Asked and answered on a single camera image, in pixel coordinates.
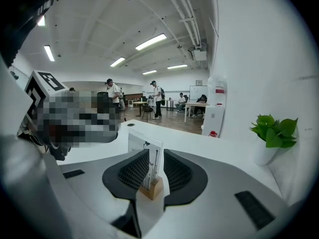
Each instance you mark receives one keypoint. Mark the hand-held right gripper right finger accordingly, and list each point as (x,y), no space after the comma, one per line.
(224,195)

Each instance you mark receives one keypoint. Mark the ceiling light panel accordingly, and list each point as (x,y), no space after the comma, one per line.
(41,21)
(117,61)
(49,53)
(150,41)
(149,72)
(177,66)

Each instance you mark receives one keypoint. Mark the clear water bottle red label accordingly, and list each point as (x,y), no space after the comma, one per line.
(216,96)

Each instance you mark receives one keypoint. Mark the green potted plant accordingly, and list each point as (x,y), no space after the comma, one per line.
(272,133)

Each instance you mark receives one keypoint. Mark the white ceiling pipes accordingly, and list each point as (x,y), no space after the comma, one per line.
(184,9)

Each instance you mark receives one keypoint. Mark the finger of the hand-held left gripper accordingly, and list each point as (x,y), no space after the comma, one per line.
(104,138)

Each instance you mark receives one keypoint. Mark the black chair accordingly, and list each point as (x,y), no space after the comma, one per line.
(147,111)

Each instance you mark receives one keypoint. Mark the white printed table card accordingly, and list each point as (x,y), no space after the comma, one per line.
(139,141)

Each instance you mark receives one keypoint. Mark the yellow-top table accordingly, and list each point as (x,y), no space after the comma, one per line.
(139,103)

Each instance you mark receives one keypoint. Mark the wooden-top table white legs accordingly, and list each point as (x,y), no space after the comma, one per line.
(197,104)

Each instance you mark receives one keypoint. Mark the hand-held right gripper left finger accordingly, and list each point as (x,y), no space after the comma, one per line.
(87,183)

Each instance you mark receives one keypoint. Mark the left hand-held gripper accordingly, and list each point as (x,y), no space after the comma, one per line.
(37,88)

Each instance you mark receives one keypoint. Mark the whiteboard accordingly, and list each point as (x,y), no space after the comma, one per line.
(198,92)

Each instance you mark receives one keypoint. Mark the white ceiling air unit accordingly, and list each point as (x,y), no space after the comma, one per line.
(199,55)

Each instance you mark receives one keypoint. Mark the person's black clothing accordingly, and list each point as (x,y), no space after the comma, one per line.
(20,21)

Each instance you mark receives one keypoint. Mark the white water dispenser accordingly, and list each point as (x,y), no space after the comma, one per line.
(213,118)

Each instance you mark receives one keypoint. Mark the small wall picture frame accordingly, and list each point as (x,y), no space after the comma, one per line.
(199,82)

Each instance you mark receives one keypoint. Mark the wooden card holder base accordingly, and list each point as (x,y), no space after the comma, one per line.
(155,189)

